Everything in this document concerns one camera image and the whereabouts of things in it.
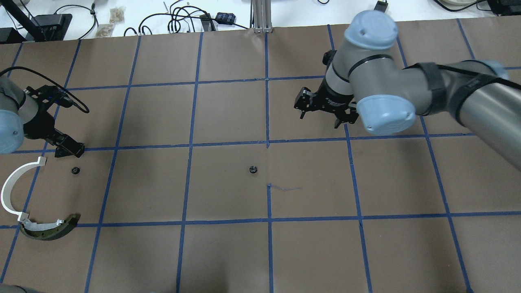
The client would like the black power adapter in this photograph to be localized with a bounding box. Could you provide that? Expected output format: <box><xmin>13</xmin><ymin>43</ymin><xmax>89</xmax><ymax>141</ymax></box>
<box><xmin>374</xmin><ymin>0</ymin><xmax>388</xmax><ymax>13</ymax></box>

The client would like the white curved plastic bracket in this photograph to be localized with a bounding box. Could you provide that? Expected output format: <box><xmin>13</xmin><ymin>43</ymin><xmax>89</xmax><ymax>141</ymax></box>
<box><xmin>0</xmin><ymin>153</ymin><xmax>40</xmax><ymax>225</ymax></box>

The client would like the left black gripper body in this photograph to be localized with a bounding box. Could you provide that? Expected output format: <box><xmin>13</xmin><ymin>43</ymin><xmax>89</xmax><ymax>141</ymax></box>
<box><xmin>24</xmin><ymin>112</ymin><xmax>66</xmax><ymax>143</ymax></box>

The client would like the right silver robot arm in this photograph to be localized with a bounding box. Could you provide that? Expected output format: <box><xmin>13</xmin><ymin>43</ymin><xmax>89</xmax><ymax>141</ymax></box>
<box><xmin>293</xmin><ymin>10</ymin><xmax>521</xmax><ymax>169</ymax></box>

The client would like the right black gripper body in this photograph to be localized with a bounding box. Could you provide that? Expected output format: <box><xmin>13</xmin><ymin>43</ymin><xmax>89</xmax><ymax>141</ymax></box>
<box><xmin>294</xmin><ymin>80</ymin><xmax>359</xmax><ymax>122</ymax></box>

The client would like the bag of small parts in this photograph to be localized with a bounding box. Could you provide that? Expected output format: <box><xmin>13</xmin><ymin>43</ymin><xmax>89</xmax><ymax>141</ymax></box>
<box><xmin>109</xmin><ymin>6</ymin><xmax>125</xmax><ymax>24</ymax></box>

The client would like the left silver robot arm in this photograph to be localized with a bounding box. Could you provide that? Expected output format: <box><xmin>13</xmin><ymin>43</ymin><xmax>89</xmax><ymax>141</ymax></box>
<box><xmin>0</xmin><ymin>76</ymin><xmax>85</xmax><ymax>158</ymax></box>

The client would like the aluminium frame post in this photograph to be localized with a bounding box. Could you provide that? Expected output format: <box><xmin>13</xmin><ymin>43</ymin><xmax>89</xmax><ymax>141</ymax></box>
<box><xmin>250</xmin><ymin>0</ymin><xmax>273</xmax><ymax>33</ymax></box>

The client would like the olive brake shoe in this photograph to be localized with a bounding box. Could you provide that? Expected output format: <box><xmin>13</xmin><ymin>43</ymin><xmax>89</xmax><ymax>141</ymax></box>
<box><xmin>19</xmin><ymin>214</ymin><xmax>81</xmax><ymax>241</ymax></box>

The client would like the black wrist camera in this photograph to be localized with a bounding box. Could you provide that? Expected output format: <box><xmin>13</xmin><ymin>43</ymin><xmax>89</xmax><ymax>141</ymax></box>
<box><xmin>24</xmin><ymin>85</ymin><xmax>76</xmax><ymax>112</ymax></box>

